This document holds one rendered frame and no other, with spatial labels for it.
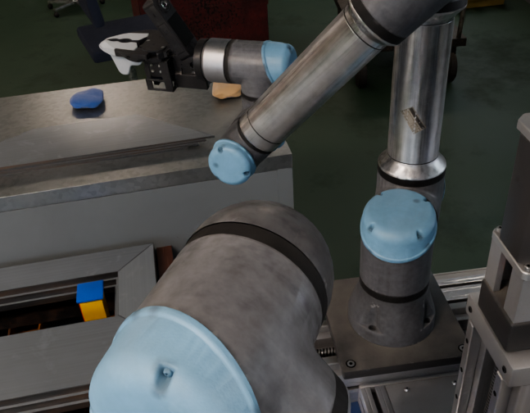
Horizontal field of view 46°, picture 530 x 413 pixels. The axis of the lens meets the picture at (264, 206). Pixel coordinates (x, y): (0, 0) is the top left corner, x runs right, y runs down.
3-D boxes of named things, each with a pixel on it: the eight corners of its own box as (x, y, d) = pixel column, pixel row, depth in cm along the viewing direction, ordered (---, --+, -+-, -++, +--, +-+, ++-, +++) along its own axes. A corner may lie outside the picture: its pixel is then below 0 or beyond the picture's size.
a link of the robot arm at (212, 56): (219, 52, 102) (237, 29, 108) (194, 51, 104) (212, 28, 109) (226, 92, 107) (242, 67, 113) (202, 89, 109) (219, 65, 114)
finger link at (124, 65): (98, 76, 115) (143, 79, 112) (89, 47, 111) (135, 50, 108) (106, 67, 117) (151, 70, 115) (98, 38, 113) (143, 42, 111)
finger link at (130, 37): (106, 67, 117) (151, 70, 115) (98, 38, 113) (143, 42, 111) (115, 59, 119) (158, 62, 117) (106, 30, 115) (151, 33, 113)
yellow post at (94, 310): (97, 360, 153) (79, 304, 142) (97, 346, 157) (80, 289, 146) (118, 357, 154) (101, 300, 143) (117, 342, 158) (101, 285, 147)
